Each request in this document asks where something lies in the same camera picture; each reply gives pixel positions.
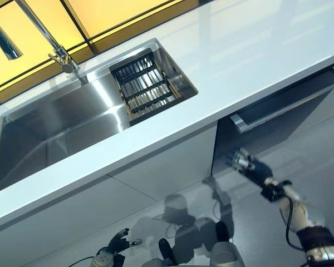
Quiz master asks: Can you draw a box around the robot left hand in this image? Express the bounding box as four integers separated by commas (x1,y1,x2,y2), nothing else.
107,228,144,255

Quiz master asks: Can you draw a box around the black sink dish rack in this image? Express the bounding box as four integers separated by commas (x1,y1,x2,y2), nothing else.
110,48,182,126

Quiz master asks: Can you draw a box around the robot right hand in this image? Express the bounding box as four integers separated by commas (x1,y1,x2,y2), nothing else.
225,147,274,190

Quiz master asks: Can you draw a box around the yellow window with dark frame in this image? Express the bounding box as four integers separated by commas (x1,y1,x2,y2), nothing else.
0,0,212,105

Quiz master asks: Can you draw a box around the stainless steel sink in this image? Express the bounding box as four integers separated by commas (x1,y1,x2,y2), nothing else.
0,37,199,196

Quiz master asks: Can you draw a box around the white glossy cabinet door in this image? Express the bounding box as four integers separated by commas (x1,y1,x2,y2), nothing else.
0,174,158,251
107,122,218,201

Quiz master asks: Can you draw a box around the chrome pull-down faucet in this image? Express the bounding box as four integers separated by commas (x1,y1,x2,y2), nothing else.
0,0,81,77

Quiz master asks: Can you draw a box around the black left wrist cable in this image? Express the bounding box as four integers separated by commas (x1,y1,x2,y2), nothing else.
63,255,98,267

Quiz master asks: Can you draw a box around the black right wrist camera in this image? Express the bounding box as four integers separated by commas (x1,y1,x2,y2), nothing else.
260,180,293,203

